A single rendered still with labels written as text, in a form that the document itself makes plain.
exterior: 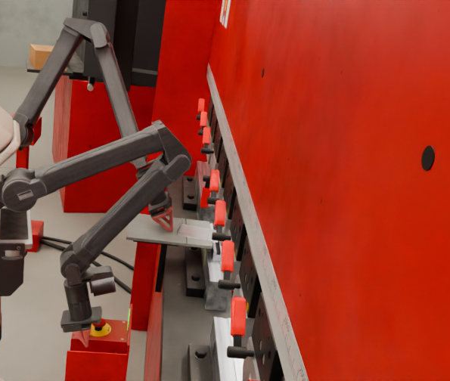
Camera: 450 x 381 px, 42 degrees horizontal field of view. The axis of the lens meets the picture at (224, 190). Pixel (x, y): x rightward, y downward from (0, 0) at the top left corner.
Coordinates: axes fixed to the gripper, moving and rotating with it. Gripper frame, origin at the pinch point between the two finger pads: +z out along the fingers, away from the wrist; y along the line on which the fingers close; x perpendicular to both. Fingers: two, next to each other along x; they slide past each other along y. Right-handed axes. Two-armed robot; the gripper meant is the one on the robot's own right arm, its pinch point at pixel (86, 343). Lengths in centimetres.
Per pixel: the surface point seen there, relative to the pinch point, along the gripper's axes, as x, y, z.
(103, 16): 133, 6, -72
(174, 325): 0.2, 24.0, -2.1
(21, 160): 200, -58, 11
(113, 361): -5.0, 7.1, 3.3
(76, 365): -4.9, -2.6, 3.1
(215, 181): 2, 38, -42
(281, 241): -62, 42, -57
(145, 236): 27.5, 17.8, -16.5
